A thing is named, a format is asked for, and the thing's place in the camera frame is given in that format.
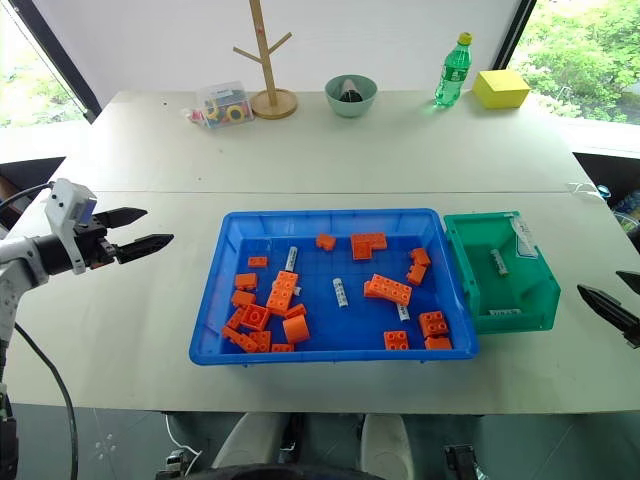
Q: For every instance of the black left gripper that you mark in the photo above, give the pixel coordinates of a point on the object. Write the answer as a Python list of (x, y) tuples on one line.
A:
[(95, 247)]

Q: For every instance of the green plastic bottle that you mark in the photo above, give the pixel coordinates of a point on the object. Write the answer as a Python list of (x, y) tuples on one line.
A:
[(452, 75)]

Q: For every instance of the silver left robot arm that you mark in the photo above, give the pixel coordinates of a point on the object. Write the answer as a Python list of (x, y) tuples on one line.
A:
[(20, 260)]

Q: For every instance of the green plastic bin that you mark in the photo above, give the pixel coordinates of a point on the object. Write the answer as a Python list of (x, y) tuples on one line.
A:
[(492, 295)]

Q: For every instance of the black window frame bar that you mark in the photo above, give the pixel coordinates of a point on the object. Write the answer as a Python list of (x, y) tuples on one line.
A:
[(515, 32), (55, 55)]

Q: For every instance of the wooden mug tree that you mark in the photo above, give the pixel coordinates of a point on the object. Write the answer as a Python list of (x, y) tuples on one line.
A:
[(272, 100)]

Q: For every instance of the white rounded robot leg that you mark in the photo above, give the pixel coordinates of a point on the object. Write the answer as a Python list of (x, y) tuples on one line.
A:
[(385, 445), (247, 442)]

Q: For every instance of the yellow box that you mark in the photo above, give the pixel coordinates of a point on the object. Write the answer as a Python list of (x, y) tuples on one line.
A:
[(500, 90)]

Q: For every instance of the white label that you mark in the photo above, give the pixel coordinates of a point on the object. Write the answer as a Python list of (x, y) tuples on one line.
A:
[(526, 239)]

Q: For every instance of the small black floor item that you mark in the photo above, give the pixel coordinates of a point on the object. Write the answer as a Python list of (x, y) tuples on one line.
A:
[(459, 462)]

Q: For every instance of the small orange block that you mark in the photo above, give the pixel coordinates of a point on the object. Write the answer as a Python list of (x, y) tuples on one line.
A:
[(416, 274), (246, 281), (257, 261), (325, 241), (282, 348), (421, 256), (296, 311), (243, 298), (234, 319), (438, 343)]

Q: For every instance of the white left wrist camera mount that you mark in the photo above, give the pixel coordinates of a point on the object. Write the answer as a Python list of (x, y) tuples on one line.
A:
[(65, 205)]

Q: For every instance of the dark object in bowl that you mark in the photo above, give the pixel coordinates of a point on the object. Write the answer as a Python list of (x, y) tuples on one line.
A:
[(351, 92)]

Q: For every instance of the pale green bowl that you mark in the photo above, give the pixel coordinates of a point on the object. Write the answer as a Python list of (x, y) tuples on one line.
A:
[(350, 107)]

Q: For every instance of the orange L-shaped block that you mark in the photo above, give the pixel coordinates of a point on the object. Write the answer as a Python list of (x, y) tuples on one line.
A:
[(362, 245)]

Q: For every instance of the clear box of coloured rings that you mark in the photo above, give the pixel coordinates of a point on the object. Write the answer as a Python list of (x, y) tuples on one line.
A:
[(225, 107)]

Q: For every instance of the small pink white item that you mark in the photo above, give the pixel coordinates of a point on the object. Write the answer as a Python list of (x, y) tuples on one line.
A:
[(191, 115)]

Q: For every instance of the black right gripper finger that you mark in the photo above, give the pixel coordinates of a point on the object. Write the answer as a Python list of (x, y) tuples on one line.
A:
[(612, 310), (631, 278)]

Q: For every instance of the blue plastic tray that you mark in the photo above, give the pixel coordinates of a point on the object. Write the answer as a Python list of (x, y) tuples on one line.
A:
[(330, 327)]

